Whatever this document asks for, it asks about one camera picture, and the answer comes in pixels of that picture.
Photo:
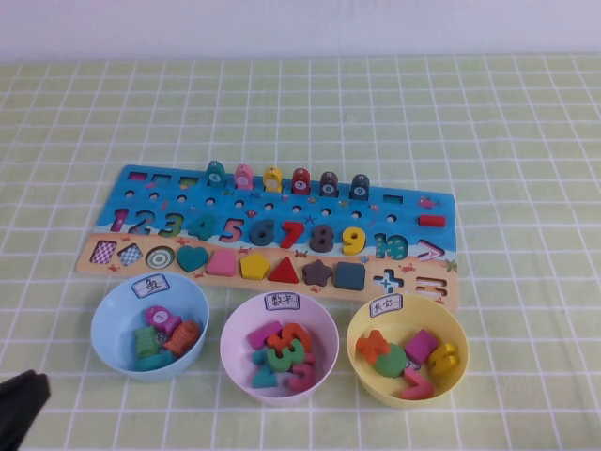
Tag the red wooden number seven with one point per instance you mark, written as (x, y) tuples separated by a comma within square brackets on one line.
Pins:
[(292, 232)]

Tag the pink wooden trapezoid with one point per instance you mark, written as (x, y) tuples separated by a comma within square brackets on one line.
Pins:
[(222, 266)]

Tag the yellow wooden number nine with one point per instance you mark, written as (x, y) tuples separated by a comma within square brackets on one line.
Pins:
[(360, 242)]

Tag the light blue plastic bowl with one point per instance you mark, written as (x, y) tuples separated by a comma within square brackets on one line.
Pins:
[(117, 319)]

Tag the teal wooden heart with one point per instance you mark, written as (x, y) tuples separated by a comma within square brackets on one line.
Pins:
[(192, 259)]

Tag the yellow wooden pentagon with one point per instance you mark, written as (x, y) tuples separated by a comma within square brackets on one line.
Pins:
[(256, 268)]

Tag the red fish piece number seven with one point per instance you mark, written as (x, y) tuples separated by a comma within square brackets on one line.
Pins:
[(301, 184)]

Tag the red wooden triangle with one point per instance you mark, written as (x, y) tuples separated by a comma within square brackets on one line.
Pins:
[(285, 275)]

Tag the orange wooden number ten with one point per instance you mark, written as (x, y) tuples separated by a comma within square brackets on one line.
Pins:
[(303, 336)]

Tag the teal wooden number two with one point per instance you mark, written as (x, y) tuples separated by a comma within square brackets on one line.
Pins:
[(262, 378)]

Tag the magenta wooden diamond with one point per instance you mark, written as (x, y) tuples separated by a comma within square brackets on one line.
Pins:
[(421, 345)]

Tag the dark blue wooden number six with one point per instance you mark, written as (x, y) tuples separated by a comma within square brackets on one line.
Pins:
[(260, 237)]

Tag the brown wooden number eight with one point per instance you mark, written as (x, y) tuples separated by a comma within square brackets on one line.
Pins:
[(323, 246)]

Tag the brown fish piece number eight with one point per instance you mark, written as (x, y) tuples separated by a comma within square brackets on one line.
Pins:
[(329, 186)]

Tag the dark blue wooden square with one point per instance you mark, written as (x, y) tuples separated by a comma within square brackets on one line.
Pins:
[(350, 276)]

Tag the red wooden minus sign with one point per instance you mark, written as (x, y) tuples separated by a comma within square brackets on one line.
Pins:
[(431, 220)]

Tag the green wooden circle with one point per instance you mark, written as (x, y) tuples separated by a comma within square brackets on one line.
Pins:
[(389, 362)]

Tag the orange wooden plus sign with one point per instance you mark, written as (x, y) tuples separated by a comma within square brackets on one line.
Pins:
[(371, 346)]

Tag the pink wooden greater-than sign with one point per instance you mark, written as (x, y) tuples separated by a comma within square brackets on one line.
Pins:
[(415, 387)]

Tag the pink wooden number five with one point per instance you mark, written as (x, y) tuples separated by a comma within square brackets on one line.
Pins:
[(303, 378)]

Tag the orange fish piece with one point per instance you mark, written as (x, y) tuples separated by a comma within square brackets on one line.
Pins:
[(183, 337)]

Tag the pink fish piece number five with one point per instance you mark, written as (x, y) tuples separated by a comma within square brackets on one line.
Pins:
[(243, 179)]

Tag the dark grey fish piece nine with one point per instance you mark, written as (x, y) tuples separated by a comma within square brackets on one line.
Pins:
[(360, 189)]

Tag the teal flat fish piece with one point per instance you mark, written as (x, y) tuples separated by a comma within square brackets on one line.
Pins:
[(155, 362)]

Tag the brown wooden star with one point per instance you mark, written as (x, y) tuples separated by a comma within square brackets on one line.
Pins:
[(318, 273)]

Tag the blue wooden puzzle board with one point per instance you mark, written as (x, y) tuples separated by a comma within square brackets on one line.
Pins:
[(103, 221)]

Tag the green wooden number three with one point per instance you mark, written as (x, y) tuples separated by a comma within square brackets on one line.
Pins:
[(287, 353)]

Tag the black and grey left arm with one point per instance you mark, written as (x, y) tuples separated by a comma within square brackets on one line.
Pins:
[(23, 409)]

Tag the yellow plastic bowl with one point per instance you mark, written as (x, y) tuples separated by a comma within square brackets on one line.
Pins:
[(436, 324)]

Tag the magenta fish piece number one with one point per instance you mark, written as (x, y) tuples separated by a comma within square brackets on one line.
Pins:
[(159, 317)]

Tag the teal wooden number four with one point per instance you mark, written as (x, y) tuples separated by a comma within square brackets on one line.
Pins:
[(204, 230)]

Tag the magenta wooden number one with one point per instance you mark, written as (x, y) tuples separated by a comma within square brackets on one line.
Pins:
[(263, 334)]

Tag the pink plastic bowl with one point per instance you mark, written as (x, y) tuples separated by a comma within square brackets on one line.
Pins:
[(235, 347)]

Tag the yellow fish piece number six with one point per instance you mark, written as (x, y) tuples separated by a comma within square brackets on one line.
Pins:
[(272, 182)]

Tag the green fish piece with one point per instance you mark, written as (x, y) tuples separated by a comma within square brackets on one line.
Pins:
[(145, 343)]

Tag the teal fish piece number four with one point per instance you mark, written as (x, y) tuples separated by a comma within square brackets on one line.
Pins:
[(215, 177)]

